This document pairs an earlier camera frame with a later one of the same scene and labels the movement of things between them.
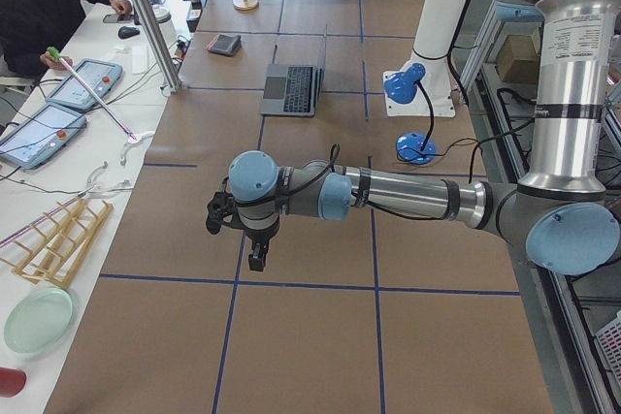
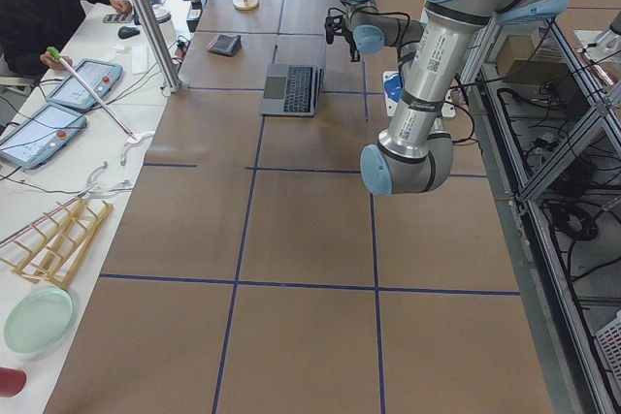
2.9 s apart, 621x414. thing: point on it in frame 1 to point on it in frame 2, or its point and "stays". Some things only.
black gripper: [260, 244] to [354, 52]
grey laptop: [291, 90] stays
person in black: [43, 0] stays
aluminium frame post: [146, 16] stays
